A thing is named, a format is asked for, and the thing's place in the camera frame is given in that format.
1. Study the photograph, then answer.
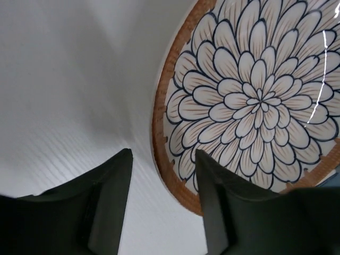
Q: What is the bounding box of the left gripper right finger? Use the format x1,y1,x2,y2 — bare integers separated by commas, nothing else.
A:
195,150,339,254

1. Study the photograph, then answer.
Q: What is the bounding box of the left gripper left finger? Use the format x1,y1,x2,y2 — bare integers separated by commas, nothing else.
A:
1,149,133,254

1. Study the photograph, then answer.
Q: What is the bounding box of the patterned ceramic plate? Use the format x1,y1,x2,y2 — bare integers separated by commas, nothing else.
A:
151,1,339,215

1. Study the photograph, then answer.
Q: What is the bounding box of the blue beige checkered placemat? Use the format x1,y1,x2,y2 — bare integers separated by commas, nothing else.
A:
318,166,340,187

